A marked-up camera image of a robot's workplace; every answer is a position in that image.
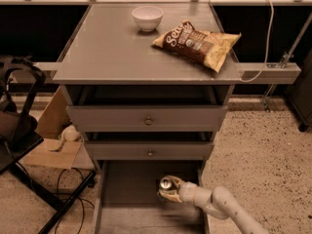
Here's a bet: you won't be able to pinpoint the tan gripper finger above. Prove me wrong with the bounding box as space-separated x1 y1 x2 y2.
159 189 181 203
165 175 184 189

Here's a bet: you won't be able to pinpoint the green soda can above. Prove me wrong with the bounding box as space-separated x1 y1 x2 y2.
159 176 173 195

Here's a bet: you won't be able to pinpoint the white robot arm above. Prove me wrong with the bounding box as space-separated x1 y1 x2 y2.
159 175 269 234

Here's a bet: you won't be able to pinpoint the grey bottom drawer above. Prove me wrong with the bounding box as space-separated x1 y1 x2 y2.
92 161 208 234

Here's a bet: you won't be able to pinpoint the grey drawer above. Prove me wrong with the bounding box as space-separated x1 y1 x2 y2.
85 132 213 160
92 161 208 234
65 85 228 133

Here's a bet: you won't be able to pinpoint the grey drawer cabinet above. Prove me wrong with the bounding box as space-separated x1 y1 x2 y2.
52 2 245 234

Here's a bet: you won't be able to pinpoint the grey middle drawer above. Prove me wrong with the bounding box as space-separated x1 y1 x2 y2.
85 132 213 160

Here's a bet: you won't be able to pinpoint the grey top drawer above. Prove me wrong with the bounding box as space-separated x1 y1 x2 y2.
65 85 228 133

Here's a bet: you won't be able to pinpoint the cardboard box pieces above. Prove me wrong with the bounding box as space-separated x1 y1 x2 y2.
23 88 82 169

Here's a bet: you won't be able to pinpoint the brown chip bag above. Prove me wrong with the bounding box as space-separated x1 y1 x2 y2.
153 20 241 73

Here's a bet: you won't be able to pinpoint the black cabinet at right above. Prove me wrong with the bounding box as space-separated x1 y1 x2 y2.
289 49 312 132

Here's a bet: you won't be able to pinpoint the white ceramic bowl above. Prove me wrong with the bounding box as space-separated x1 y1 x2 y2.
132 6 164 32

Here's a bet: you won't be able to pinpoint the black stand with headset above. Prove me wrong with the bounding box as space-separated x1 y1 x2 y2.
0 56 96 234

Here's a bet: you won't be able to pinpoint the black floor cable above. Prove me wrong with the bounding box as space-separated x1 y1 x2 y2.
53 167 96 234

